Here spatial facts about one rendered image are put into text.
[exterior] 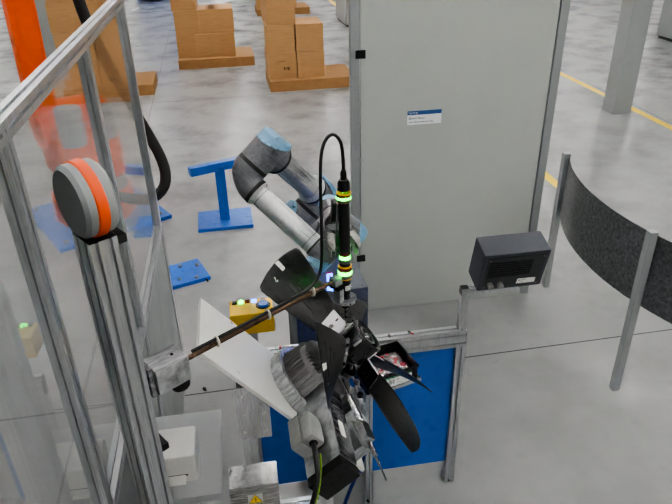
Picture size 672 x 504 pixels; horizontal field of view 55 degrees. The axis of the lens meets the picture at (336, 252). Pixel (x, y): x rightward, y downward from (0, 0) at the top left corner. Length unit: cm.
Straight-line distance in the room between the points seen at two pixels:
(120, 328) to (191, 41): 964
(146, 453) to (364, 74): 248
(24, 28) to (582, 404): 450
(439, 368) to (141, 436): 144
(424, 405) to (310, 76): 707
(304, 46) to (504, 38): 575
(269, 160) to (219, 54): 882
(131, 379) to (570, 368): 288
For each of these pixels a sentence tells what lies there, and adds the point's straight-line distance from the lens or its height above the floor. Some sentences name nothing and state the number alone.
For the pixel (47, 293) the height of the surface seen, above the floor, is 169.
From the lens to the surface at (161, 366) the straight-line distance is 162.
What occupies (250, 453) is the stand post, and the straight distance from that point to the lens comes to 213.
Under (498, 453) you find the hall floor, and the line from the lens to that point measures 338.
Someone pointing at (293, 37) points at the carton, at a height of 70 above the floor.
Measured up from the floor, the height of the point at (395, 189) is 85.
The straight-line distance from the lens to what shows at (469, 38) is 374.
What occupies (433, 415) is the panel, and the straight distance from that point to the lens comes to 292.
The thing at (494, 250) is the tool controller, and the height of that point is 123.
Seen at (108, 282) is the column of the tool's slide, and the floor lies 170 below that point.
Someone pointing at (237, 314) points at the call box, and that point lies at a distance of 237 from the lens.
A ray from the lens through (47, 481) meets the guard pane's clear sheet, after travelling 147.
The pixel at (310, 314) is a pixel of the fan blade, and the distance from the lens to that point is 194.
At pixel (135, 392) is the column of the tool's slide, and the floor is 140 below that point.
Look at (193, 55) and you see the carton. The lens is 1101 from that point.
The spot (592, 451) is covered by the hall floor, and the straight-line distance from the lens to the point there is 351.
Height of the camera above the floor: 240
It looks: 29 degrees down
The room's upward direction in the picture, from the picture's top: 1 degrees counter-clockwise
